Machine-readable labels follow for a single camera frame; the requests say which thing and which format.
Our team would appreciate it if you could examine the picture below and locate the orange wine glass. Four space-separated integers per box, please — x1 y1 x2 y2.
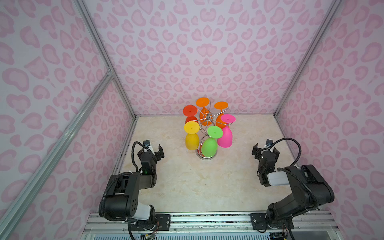
196 97 212 126
214 101 229 129

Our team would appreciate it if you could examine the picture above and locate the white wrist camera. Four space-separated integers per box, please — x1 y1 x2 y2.
264 139 274 149
143 140 155 154

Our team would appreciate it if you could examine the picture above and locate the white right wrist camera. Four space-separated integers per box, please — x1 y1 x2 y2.
264 139 274 149

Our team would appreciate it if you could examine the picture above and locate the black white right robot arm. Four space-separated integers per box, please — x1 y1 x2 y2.
252 145 335 231

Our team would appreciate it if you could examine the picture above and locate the yellow wine glass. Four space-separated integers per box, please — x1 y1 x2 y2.
184 121 200 151

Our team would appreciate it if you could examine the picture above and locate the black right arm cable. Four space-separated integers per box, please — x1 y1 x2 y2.
269 137 319 208

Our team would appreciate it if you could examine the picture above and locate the green wine glass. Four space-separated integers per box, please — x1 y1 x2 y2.
201 126 223 158

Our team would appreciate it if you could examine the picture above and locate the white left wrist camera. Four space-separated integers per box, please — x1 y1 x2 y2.
143 140 155 154

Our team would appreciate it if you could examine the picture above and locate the orange wine glass back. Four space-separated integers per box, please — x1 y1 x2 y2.
196 97 212 126

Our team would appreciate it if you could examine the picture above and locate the chrome wire wine glass rack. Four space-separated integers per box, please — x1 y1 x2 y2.
196 97 230 161

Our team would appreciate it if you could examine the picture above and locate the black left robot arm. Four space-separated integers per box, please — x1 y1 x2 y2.
99 141 165 227

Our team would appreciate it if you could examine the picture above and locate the red wine glass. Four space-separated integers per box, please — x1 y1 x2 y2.
183 105 199 123

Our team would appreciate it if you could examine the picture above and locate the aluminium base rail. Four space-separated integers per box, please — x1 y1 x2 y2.
81 211 343 240

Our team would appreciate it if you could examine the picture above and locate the pink wine glass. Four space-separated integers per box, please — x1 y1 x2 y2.
218 114 236 148

